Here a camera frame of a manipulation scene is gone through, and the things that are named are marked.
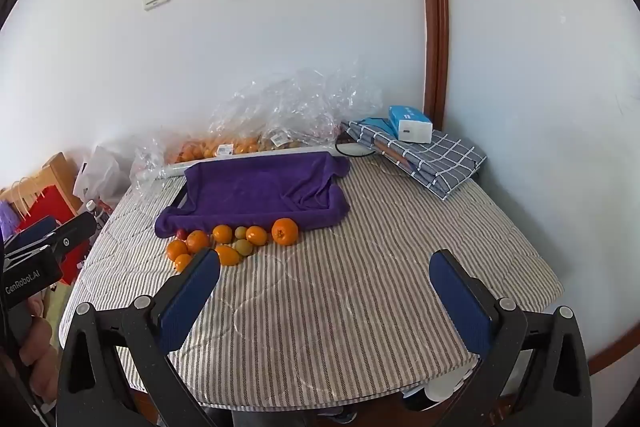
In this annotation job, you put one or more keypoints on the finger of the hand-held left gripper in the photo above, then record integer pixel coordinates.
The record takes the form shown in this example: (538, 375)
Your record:
(75, 227)
(35, 229)

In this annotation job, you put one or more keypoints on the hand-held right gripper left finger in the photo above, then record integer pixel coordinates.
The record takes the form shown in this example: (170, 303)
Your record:
(190, 302)

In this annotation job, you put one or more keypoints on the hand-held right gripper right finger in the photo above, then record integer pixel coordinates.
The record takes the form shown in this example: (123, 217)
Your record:
(457, 302)

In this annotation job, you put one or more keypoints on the small orange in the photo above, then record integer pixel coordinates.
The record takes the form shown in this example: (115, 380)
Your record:
(176, 250)
(183, 262)
(197, 241)
(228, 255)
(223, 233)
(256, 234)

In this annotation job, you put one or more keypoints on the red cherry tomato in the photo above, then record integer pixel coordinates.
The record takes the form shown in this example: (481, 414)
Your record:
(181, 234)

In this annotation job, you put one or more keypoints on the yellow-green lemon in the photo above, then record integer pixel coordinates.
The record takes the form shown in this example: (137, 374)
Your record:
(243, 247)

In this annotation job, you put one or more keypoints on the brownish green kiwi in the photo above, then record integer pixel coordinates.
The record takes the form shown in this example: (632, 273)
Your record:
(241, 232)

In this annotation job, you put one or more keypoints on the large orange with stem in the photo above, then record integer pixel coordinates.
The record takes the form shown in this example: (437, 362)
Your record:
(285, 231)

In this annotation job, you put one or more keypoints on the person's left hand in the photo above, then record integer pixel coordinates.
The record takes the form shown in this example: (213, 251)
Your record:
(40, 357)

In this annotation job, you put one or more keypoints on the red paper bag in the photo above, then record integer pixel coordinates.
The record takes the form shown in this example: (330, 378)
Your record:
(50, 207)

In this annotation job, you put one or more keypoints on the beige paper bag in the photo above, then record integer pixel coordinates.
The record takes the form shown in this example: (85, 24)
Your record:
(22, 202)

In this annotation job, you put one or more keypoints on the brown cardboard box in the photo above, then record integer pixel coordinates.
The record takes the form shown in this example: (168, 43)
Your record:
(62, 177)

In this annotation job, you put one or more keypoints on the white plastic bag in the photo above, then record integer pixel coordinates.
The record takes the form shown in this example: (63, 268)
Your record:
(100, 174)

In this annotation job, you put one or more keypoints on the small clear plastic bag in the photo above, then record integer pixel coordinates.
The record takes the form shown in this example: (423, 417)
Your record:
(147, 162)

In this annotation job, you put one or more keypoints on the striped quilted mattress pad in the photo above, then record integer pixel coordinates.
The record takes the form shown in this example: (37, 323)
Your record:
(350, 307)

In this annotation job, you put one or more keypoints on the purple towel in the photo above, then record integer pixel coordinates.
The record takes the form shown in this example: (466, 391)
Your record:
(260, 187)

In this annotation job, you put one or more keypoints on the grey plaid folded cloth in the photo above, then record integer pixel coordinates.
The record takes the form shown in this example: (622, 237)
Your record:
(435, 162)

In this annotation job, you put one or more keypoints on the clear bag of oranges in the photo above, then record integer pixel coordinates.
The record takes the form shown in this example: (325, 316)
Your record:
(215, 148)

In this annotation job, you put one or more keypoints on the brown wooden trim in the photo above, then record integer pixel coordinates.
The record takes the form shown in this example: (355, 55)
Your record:
(612, 349)

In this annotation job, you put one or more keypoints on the blue and white tissue box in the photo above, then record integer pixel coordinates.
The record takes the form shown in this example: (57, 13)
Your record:
(410, 124)

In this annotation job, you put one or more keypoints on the clear bag of brown produce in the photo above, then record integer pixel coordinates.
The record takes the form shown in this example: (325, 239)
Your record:
(285, 138)

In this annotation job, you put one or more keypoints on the crumpled clear plastic bag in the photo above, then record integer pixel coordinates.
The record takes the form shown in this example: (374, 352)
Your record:
(300, 107)

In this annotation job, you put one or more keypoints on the brown wooden door frame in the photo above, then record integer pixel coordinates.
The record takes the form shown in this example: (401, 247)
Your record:
(434, 7)

